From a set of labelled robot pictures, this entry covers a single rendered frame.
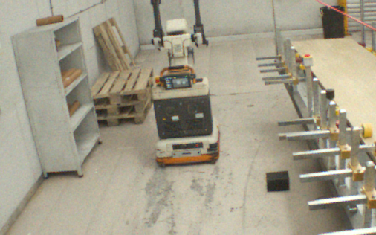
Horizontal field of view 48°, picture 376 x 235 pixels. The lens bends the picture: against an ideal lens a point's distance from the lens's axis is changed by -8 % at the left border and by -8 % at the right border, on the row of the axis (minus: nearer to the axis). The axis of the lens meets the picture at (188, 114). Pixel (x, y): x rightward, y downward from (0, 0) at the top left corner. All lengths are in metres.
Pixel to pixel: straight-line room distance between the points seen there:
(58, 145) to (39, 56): 0.93
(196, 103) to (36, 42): 1.67
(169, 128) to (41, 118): 1.30
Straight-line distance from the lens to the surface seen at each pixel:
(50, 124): 4.61
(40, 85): 4.51
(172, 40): 4.60
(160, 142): 4.51
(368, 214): 2.10
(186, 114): 4.42
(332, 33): 9.81
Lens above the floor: 2.00
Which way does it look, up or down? 19 degrees down
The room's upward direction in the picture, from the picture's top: 8 degrees counter-clockwise
